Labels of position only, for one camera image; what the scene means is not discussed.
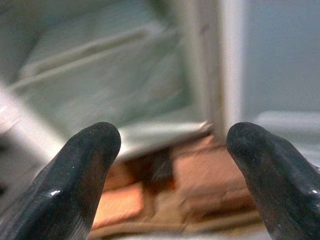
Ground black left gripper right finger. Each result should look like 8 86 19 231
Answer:
225 121 320 240

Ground white open fridge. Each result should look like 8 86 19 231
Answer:
0 0 246 166

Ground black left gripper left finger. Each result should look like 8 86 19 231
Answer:
0 121 122 240

